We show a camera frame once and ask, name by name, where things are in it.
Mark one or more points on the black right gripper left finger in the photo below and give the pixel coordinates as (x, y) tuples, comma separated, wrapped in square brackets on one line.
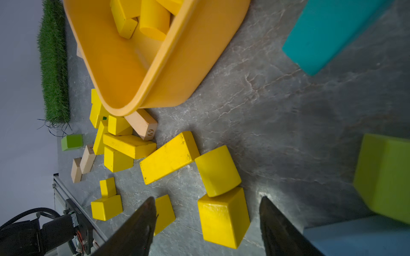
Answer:
[(135, 236)]

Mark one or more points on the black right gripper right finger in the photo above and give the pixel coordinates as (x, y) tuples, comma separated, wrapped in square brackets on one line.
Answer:
[(280, 236)]

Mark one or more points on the yellow plastic tub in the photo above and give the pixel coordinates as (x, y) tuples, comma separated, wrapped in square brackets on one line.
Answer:
[(141, 72)]

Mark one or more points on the yellow small cube right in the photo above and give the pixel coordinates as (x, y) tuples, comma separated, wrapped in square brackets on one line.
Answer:
[(165, 213)]

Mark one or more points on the yellow block bottom wide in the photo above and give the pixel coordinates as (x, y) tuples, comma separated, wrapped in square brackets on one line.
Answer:
[(106, 208)]

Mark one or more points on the yellow cube lower right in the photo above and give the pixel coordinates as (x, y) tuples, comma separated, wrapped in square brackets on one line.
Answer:
[(225, 218)]

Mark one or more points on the natural wood block lower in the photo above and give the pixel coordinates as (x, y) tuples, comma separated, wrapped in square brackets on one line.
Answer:
[(76, 173)]

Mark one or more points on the yellow rounded block right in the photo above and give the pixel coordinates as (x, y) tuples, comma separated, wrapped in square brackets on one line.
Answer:
[(218, 171)]

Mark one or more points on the yellow flat horizontal block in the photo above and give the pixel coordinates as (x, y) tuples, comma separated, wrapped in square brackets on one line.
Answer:
[(130, 145)]

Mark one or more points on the natural wood long block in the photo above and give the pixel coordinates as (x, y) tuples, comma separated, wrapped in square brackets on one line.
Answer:
[(88, 159)]

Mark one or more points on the light blue block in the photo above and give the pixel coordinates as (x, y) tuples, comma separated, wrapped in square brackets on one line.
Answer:
[(372, 236)]

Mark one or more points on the yellow long block diagonal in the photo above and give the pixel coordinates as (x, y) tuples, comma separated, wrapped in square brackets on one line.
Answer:
[(175, 154)]

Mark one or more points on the natural wood centre block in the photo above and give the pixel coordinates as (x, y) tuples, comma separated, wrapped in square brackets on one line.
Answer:
[(143, 123)]

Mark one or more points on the green rectangular block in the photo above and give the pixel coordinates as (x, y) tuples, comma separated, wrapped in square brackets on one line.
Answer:
[(72, 142)]

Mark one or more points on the green small cube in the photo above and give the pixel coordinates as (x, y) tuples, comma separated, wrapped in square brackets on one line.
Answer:
[(382, 176)]

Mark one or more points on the teal block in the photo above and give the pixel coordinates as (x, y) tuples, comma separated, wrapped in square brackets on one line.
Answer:
[(325, 28)]

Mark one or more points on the green artificial grass mat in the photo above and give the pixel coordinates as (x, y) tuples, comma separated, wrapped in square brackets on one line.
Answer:
[(51, 41)]

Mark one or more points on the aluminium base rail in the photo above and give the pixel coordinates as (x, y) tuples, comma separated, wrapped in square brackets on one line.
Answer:
[(88, 236)]

